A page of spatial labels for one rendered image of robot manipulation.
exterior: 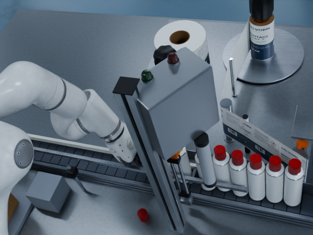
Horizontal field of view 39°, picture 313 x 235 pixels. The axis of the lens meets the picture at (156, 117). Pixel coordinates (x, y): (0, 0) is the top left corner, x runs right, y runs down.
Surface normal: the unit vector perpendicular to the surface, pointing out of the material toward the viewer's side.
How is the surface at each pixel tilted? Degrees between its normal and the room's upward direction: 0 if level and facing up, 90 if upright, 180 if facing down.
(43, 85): 90
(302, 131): 0
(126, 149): 69
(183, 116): 90
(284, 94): 0
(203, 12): 0
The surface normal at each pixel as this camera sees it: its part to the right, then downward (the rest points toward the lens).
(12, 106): 0.33, 0.80
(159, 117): 0.58, 0.55
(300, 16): -0.20, -0.61
